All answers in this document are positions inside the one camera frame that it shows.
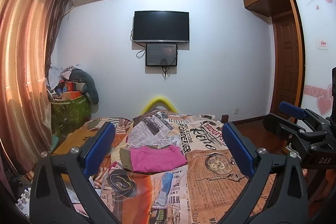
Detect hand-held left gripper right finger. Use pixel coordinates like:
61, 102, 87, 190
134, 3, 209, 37
218, 123, 309, 224

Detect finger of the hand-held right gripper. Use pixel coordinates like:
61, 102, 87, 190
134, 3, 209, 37
262, 113, 326, 147
279, 101, 328, 127

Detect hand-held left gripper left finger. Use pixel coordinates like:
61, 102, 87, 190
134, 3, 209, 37
29, 122, 124, 224

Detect pink pants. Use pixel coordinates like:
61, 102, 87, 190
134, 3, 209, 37
130, 145, 187, 173

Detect olive green pants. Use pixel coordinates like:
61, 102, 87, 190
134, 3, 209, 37
119, 145, 181, 172

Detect wooden folding table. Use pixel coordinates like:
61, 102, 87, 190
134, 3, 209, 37
51, 127, 113, 182

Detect brown wooden door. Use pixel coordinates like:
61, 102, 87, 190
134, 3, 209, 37
272, 11, 305, 119

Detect green storage bag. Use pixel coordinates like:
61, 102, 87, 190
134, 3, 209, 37
50, 94, 91, 135

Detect newspaper print blanket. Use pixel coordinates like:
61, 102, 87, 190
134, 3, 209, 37
52, 108, 284, 224

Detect yellow foam tube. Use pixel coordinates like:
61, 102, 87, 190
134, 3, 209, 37
142, 97, 177, 114

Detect wooden wardrobe with heart stickers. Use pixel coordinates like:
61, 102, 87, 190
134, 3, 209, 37
240, 0, 336, 125

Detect white crumpled cloth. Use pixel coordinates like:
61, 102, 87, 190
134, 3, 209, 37
48, 64, 84, 89

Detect small black monitor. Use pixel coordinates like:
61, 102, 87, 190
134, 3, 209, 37
146, 43, 178, 67

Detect orange brown curtain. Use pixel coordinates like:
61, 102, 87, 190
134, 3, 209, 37
0, 0, 69, 174

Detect black wall television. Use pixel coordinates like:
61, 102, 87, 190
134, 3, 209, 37
132, 10, 190, 44

